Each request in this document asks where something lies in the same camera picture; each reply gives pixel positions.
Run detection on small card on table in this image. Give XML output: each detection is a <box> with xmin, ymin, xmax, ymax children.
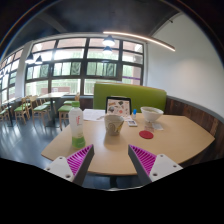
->
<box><xmin>127</xmin><ymin>120</ymin><xmax>138</xmax><ymax>127</ymax></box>

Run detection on small leaflet near bowl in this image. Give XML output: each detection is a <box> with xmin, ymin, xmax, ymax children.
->
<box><xmin>152</xmin><ymin>123</ymin><xmax>164</xmax><ymax>130</ymax></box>

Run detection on patterned ceramic cup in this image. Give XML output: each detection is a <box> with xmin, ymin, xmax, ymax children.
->
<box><xmin>104</xmin><ymin>114</ymin><xmax>124</xmax><ymax>136</ymax></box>

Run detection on curved linear ceiling light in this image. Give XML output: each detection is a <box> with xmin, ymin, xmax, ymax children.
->
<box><xmin>103</xmin><ymin>31</ymin><xmax>176</xmax><ymax>52</ymax></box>

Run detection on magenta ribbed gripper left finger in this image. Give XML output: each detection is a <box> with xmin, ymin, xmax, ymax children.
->
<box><xmin>45</xmin><ymin>145</ymin><xmax>94</xmax><ymax>186</ymax></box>

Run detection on wooden chair green seat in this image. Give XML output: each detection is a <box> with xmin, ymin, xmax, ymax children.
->
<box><xmin>58</xmin><ymin>93</ymin><xmax>80</xmax><ymax>125</ymax></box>
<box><xmin>14</xmin><ymin>97</ymin><xmax>31</xmax><ymax>122</ymax></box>
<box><xmin>0</xmin><ymin>105</ymin><xmax>9</xmax><ymax>121</ymax></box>
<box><xmin>32</xmin><ymin>100</ymin><xmax>50</xmax><ymax>126</ymax></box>

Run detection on black framed window wall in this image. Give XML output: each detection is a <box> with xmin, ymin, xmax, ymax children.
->
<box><xmin>0</xmin><ymin>37</ymin><xmax>144</xmax><ymax>103</ymax></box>

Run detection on red round coaster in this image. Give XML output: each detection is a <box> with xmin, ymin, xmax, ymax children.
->
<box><xmin>139</xmin><ymin>130</ymin><xmax>154</xmax><ymax>139</ymax></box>

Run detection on white paper sheets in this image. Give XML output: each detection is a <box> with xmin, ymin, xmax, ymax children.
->
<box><xmin>83</xmin><ymin>109</ymin><xmax>105</xmax><ymax>121</ymax></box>

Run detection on white ceramic bowl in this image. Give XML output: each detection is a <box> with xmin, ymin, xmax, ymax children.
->
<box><xmin>141</xmin><ymin>106</ymin><xmax>164</xmax><ymax>122</ymax></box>

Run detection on framed menu stand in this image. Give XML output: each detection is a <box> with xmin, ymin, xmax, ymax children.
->
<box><xmin>105</xmin><ymin>96</ymin><xmax>131</xmax><ymax>117</ymax></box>

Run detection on green capped plastic bottle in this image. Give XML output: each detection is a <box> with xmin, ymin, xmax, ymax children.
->
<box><xmin>69</xmin><ymin>101</ymin><xmax>85</xmax><ymax>149</ymax></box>

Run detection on black pendant lamp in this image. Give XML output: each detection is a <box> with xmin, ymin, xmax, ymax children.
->
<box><xmin>103</xmin><ymin>35</ymin><xmax>115</xmax><ymax>47</ymax></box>
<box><xmin>35</xmin><ymin>55</ymin><xmax>43</xmax><ymax>65</ymax></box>
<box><xmin>103</xmin><ymin>46</ymin><xmax>112</xmax><ymax>54</ymax></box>
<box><xmin>25</xmin><ymin>53</ymin><xmax>34</xmax><ymax>64</ymax></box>

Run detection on green upholstered bench backrest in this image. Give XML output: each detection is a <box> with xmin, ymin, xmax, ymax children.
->
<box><xmin>93</xmin><ymin>82</ymin><xmax>167</xmax><ymax>113</ymax></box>

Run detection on small blue capped bottle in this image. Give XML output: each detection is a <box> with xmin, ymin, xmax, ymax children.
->
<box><xmin>132</xmin><ymin>109</ymin><xmax>137</xmax><ymax>119</ymax></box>

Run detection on background wooden table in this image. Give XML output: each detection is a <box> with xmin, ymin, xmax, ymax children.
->
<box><xmin>39</xmin><ymin>92</ymin><xmax>66</xmax><ymax>128</ymax></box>

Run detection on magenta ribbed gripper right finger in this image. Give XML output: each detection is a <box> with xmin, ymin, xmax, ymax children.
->
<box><xmin>128</xmin><ymin>145</ymin><xmax>182</xmax><ymax>185</ymax></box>

